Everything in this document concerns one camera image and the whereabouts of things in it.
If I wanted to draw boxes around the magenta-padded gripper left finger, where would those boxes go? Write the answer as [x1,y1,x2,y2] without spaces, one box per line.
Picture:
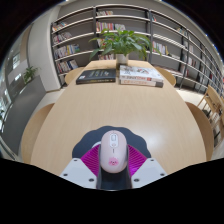
[59,143,114,190]

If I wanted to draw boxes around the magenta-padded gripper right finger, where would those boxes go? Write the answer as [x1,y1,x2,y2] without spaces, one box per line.
[114,143,168,190]

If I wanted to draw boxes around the pink computer mouse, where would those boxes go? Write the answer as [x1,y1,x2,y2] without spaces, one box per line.
[98,129,129,174]

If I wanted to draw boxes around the black cartoon-eyed mouse pad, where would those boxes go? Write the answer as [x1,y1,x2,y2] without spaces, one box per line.
[71,125,152,161]

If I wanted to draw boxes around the round-backed wooden chair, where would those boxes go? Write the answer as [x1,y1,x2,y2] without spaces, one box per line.
[153,65,177,88]
[184,101,215,163]
[64,66,86,86]
[20,102,56,165]

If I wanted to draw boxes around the white book red lettering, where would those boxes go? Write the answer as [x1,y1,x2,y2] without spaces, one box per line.
[119,78,164,89]

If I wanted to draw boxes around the black book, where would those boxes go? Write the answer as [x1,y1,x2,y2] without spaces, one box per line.
[75,68,117,85]

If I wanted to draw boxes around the light wooden slatted chairs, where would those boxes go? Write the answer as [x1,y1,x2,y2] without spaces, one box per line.
[196,84,224,141]

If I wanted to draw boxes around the white illustrated book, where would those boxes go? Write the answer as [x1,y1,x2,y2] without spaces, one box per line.
[118,64,165,84]

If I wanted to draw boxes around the green floor plant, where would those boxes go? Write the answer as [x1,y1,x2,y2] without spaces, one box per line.
[22,65,39,84]

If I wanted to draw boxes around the green potted plant white pot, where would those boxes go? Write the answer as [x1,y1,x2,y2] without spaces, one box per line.
[88,28,161,70]

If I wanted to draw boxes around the grey bookshelf unit with books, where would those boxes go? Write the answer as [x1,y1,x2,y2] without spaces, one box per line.
[49,3,224,98]

